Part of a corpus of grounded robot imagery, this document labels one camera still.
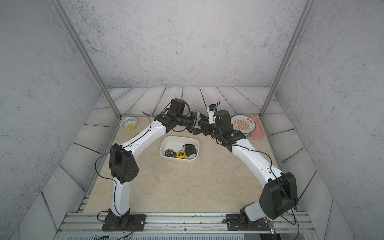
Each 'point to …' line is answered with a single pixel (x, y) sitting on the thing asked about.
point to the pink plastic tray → (258, 132)
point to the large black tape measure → (190, 149)
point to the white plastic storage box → (176, 143)
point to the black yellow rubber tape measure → (170, 152)
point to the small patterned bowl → (129, 122)
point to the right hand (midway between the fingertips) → (204, 122)
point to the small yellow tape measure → (181, 154)
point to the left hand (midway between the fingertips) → (210, 122)
